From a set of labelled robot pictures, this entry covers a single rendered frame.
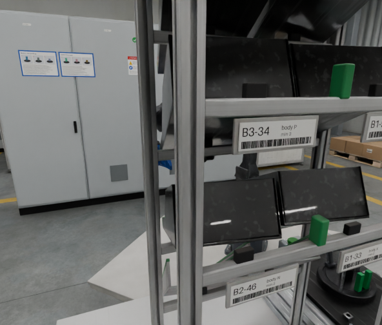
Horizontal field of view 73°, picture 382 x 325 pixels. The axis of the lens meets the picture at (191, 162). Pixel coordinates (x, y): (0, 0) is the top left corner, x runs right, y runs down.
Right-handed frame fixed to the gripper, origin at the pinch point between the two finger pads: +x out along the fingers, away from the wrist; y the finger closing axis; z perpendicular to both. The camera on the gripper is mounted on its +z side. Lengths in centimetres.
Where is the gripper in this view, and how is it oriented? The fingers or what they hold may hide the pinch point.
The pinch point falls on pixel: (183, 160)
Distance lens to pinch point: 64.7
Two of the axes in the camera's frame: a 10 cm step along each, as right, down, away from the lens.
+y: 9.9, -0.7, 1.6
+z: 0.2, -8.6, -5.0
